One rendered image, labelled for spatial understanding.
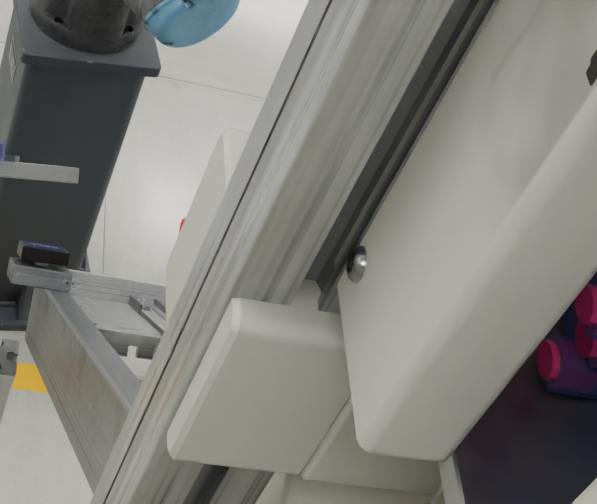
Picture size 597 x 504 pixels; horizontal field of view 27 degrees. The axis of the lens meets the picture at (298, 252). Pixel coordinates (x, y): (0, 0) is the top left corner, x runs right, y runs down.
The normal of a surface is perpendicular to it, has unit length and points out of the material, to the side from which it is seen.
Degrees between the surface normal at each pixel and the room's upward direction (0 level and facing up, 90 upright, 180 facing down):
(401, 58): 90
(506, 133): 90
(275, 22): 0
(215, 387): 90
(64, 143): 90
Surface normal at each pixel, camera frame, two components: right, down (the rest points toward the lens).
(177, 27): 0.54, 0.79
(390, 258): -0.94, -0.17
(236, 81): 0.33, -0.64
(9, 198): 0.22, 0.77
